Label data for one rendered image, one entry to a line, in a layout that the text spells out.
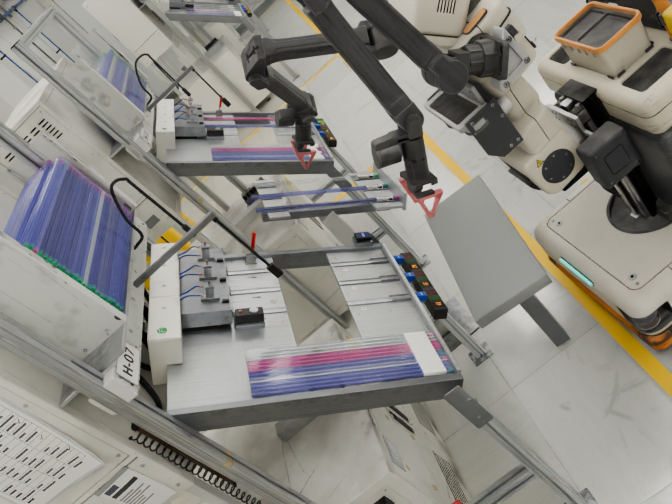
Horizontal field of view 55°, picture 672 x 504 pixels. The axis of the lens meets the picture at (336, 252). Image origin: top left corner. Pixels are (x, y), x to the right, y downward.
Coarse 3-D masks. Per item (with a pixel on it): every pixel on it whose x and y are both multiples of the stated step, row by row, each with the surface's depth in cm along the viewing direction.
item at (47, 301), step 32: (0, 256) 127; (32, 256) 129; (0, 288) 131; (32, 288) 132; (64, 288) 134; (128, 288) 153; (32, 320) 136; (64, 320) 138; (96, 320) 139; (96, 352) 141; (128, 352) 141; (64, 384) 142; (480, 416) 160; (512, 480) 178
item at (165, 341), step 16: (160, 256) 190; (176, 256) 190; (160, 272) 182; (176, 272) 183; (160, 288) 175; (176, 288) 175; (160, 304) 169; (176, 304) 169; (160, 320) 162; (176, 320) 163; (160, 336) 157; (176, 336) 157; (160, 352) 157; (176, 352) 158; (160, 368) 160
